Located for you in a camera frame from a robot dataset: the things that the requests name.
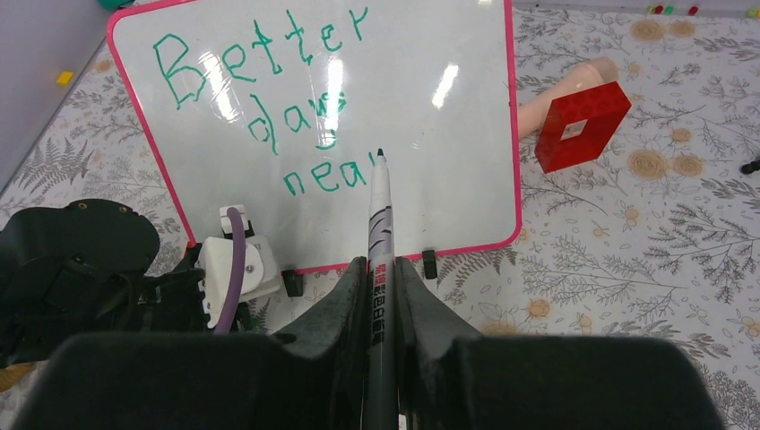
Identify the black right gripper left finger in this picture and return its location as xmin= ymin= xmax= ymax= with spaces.
xmin=13 ymin=257 xmax=367 ymax=429

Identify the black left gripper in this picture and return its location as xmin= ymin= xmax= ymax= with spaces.
xmin=107 ymin=268 xmax=214 ymax=333

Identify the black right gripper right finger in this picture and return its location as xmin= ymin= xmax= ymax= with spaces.
xmin=394 ymin=258 xmax=722 ymax=429

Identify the green capped marker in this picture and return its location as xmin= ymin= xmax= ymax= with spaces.
xmin=362 ymin=149 xmax=398 ymax=429

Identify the pink framed whiteboard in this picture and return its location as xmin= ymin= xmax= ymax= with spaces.
xmin=108 ymin=1 xmax=521 ymax=271

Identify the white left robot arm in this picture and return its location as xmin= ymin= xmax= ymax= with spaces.
xmin=1 ymin=199 xmax=210 ymax=367

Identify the yellow small cube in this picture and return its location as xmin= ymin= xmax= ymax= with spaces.
xmin=56 ymin=71 xmax=74 ymax=88

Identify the pink peach object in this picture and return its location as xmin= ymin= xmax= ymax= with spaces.
xmin=517 ymin=56 xmax=621 ymax=143

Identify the red hollow block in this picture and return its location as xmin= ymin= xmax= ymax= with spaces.
xmin=534 ymin=82 xmax=631 ymax=173

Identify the small black peg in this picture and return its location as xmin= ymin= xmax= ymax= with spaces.
xmin=739 ymin=159 xmax=760 ymax=175

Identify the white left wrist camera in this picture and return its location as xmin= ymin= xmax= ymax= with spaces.
xmin=195 ymin=205 xmax=283 ymax=326

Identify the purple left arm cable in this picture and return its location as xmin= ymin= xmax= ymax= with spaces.
xmin=212 ymin=206 xmax=248 ymax=337

